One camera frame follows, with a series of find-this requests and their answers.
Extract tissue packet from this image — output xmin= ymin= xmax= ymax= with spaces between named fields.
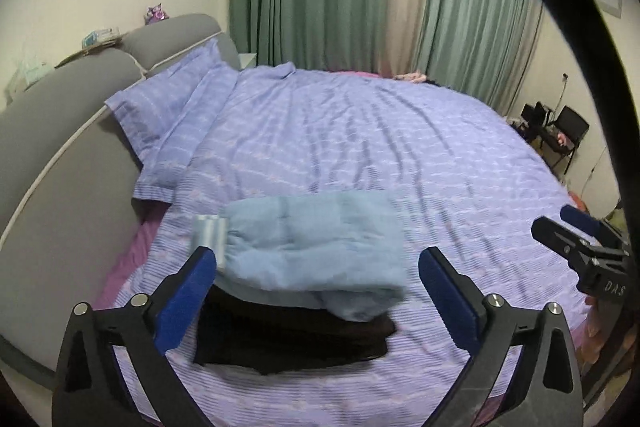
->
xmin=81 ymin=26 xmax=122 ymax=51

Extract purple patterned quilt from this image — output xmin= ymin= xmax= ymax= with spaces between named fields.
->
xmin=112 ymin=61 xmax=599 ymax=425

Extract purple patterned pillow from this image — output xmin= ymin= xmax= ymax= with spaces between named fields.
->
xmin=132 ymin=62 xmax=242 ymax=204
xmin=104 ymin=44 xmax=239 ymax=144

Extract stack of dark folded clothes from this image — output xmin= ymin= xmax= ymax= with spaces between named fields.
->
xmin=192 ymin=284 xmax=399 ymax=376

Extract grey padded headboard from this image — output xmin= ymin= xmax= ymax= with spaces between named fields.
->
xmin=0 ymin=12 xmax=242 ymax=389

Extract purple toy figure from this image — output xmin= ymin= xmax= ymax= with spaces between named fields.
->
xmin=144 ymin=4 xmax=172 ymax=26

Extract black chair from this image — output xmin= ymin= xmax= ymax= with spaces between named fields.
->
xmin=541 ymin=104 xmax=592 ymax=174

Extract purple bed sheet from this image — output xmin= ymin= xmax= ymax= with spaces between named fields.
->
xmin=92 ymin=219 xmax=171 ymax=423

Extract light blue padded pants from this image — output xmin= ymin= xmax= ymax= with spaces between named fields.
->
xmin=192 ymin=190 xmax=409 ymax=324

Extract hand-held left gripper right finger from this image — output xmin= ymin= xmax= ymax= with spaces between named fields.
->
xmin=418 ymin=247 xmax=584 ymax=427

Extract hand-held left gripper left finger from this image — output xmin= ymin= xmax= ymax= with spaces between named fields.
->
xmin=52 ymin=246 xmax=218 ymax=427

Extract black curved tube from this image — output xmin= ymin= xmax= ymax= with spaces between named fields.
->
xmin=450 ymin=0 xmax=640 ymax=253

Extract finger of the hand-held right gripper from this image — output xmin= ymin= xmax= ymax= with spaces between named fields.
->
xmin=532 ymin=216 xmax=597 ymax=271
xmin=559 ymin=205 xmax=629 ymax=254

